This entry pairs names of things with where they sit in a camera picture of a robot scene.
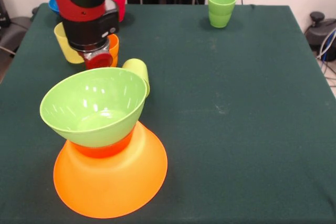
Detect blue bowl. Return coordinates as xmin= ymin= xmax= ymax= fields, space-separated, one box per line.
xmin=48 ymin=0 xmax=60 ymax=17

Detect dark green tablecloth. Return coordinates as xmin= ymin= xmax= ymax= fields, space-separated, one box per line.
xmin=0 ymin=2 xmax=336 ymax=224

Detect red-orange bowl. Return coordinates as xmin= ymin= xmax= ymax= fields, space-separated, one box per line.
xmin=70 ymin=124 xmax=136 ymax=159

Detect tangled floor cables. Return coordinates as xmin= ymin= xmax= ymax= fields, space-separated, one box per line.
xmin=316 ymin=28 xmax=336 ymax=87

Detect large orange bowl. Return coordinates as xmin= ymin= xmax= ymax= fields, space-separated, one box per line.
xmin=53 ymin=120 xmax=169 ymax=219

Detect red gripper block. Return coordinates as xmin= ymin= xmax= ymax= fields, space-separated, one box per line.
xmin=83 ymin=42 xmax=113 ymax=71

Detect yellow cup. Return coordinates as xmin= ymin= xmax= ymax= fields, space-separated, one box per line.
xmin=54 ymin=22 xmax=86 ymax=65

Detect orange cup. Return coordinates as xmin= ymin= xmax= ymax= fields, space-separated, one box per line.
xmin=107 ymin=34 xmax=120 ymax=68

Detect green cup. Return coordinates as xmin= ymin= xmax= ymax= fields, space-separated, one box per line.
xmin=207 ymin=0 xmax=237 ymax=28

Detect lime cup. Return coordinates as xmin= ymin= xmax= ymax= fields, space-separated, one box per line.
xmin=121 ymin=58 xmax=151 ymax=98

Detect black equipment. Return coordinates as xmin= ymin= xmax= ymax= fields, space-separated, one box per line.
xmin=0 ymin=0 xmax=11 ymax=28

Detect green bowl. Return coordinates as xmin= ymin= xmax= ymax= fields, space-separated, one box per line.
xmin=39 ymin=67 xmax=148 ymax=148

